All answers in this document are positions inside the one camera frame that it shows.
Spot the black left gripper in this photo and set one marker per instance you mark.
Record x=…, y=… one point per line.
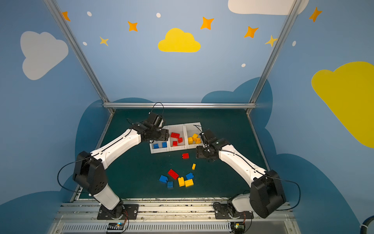
x=163, y=134

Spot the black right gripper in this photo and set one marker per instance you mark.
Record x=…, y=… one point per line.
x=201, y=152

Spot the large red lego brick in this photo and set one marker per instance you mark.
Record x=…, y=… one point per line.
x=173, y=174
x=175, y=135

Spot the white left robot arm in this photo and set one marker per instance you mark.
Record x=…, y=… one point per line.
x=90, y=168

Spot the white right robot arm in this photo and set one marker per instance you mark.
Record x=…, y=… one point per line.
x=266, y=191

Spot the white left plastic bin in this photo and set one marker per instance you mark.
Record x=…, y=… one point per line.
x=160, y=149

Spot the small red lego brick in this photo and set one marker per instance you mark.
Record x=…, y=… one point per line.
x=185, y=156

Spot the white middle plastic bin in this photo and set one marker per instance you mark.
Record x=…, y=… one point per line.
x=181, y=141

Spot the yellow wide lego brick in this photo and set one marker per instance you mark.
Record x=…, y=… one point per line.
x=189, y=183

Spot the yellow lego brick bottom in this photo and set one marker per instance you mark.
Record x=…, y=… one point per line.
x=181, y=181

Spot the green table mat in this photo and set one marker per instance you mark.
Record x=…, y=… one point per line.
x=136, y=173

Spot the aluminium back frame rail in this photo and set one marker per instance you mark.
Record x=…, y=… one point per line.
x=134, y=105

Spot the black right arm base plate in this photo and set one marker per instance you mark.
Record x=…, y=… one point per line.
x=225, y=211

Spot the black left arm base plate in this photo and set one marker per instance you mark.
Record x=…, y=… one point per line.
x=128, y=211

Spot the aluminium front rail bed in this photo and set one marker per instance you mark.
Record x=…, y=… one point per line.
x=169, y=216

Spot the aluminium right frame post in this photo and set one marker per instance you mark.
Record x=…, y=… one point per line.
x=284, y=32

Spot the aluminium frame post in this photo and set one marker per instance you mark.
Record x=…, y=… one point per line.
x=62, y=23
x=284, y=32

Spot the aluminium left frame post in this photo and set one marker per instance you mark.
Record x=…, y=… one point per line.
x=62, y=23

